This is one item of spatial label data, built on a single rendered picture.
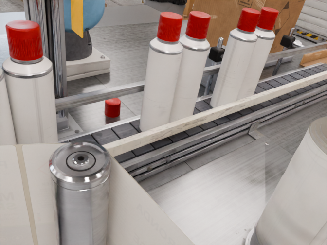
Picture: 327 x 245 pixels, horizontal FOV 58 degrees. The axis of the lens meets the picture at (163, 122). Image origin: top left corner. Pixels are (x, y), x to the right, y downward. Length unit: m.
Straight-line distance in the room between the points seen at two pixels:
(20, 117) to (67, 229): 0.19
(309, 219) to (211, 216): 0.15
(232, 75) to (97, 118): 0.29
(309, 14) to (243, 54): 4.37
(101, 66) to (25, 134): 0.44
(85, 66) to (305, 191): 0.61
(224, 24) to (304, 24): 4.00
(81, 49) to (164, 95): 0.36
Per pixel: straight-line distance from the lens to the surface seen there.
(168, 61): 0.44
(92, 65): 0.78
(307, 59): 1.22
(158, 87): 0.46
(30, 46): 0.34
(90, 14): 0.61
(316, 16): 4.90
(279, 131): 0.73
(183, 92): 0.50
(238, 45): 0.56
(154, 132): 0.47
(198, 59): 0.47
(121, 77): 0.80
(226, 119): 0.61
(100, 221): 0.22
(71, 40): 0.77
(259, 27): 0.61
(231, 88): 0.60
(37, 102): 0.36
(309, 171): 0.29
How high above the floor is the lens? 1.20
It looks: 35 degrees down
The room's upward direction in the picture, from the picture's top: 11 degrees clockwise
